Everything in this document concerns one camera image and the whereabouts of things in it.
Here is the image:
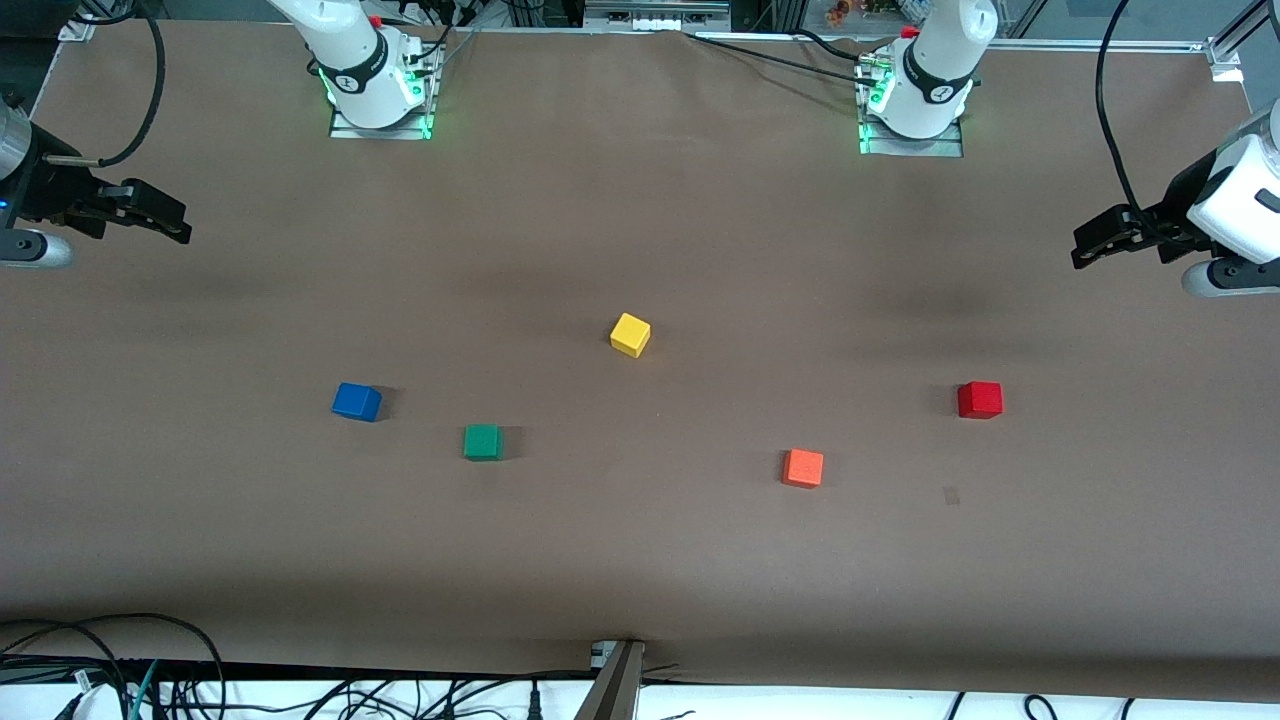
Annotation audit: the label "blue wooden block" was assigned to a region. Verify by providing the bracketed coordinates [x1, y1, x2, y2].
[331, 382, 383, 423]

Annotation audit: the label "orange wooden block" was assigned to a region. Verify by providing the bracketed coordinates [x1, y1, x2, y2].
[781, 448, 825, 490]

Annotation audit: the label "yellow wooden block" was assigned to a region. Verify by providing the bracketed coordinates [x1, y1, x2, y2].
[609, 312, 652, 359]

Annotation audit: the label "colourful toy figures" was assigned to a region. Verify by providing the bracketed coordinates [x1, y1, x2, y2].
[824, 0, 903, 27]

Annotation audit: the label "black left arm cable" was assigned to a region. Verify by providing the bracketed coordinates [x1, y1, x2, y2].
[1095, 0, 1161, 236]

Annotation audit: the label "black base power cable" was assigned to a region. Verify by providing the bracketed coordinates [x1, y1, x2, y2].
[685, 30, 891, 87]

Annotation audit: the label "black looping floor cable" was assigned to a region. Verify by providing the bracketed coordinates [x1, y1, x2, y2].
[0, 612, 227, 720]

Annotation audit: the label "green floor cable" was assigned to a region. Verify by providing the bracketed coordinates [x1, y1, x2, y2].
[128, 660, 161, 720]

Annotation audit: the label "black edge rail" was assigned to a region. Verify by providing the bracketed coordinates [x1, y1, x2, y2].
[0, 654, 601, 683]

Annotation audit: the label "metal post with bracket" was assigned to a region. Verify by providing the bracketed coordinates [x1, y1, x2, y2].
[574, 639, 647, 720]

